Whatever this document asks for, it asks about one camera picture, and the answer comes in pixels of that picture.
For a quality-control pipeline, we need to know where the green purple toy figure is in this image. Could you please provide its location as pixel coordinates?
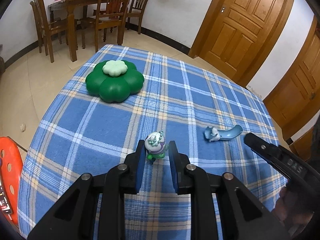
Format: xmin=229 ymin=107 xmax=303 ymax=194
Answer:
xmin=144 ymin=131 xmax=169 ymax=164

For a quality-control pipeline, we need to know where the person's right hand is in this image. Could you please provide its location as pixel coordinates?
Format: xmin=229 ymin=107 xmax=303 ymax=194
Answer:
xmin=271 ymin=187 xmax=298 ymax=225

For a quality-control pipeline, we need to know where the blue curved plastic toy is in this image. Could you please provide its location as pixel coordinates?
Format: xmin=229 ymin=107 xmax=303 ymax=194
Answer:
xmin=204 ymin=125 xmax=243 ymax=142

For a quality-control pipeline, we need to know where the blue plaid tablecloth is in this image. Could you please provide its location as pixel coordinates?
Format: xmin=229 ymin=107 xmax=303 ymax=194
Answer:
xmin=18 ymin=45 xmax=286 ymax=236

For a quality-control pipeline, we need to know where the right wooden door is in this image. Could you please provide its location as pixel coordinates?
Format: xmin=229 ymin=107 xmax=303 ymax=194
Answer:
xmin=263 ymin=17 xmax=319 ymax=141

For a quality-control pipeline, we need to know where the wooden door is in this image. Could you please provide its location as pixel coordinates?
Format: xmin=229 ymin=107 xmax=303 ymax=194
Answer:
xmin=263 ymin=17 xmax=319 ymax=141
xmin=189 ymin=0 xmax=294 ymax=87

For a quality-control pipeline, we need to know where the green flower-shaped box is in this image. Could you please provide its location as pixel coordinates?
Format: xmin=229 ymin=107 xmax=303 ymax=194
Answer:
xmin=85 ymin=60 xmax=144 ymax=103

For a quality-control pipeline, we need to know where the red plastic stool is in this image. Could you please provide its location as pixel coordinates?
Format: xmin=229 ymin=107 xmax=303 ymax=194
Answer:
xmin=0 ymin=137 xmax=23 ymax=226

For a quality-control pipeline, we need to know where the left wooden door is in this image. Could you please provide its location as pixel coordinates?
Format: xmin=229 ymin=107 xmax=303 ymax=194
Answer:
xmin=189 ymin=0 xmax=294 ymax=87

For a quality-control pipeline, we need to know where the wooden chair front left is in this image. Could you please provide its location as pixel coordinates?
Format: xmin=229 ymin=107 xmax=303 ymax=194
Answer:
xmin=34 ymin=0 xmax=78 ymax=63

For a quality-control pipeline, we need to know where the wooden chair near table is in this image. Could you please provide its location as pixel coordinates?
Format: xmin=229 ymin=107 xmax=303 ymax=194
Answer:
xmin=80 ymin=0 xmax=129 ymax=50

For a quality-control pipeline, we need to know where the wooden dining table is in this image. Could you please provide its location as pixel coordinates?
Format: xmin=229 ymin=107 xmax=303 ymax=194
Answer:
xmin=47 ymin=0 xmax=126 ymax=62

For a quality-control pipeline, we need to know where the wooden chair by wall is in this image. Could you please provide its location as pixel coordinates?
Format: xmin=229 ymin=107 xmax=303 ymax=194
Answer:
xmin=127 ymin=0 xmax=148 ymax=35

